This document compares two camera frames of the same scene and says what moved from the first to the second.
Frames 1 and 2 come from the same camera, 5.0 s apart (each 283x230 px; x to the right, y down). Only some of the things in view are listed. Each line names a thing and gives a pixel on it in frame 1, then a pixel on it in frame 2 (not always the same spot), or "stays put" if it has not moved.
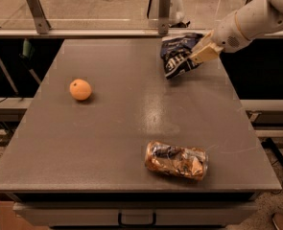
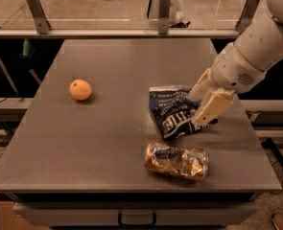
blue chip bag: (176, 51) → (174, 110)
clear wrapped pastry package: (188, 162) stays put
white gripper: (227, 34) → (234, 68)
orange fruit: (80, 89) stays put
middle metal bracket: (164, 8) stays put
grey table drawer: (135, 213) stays put
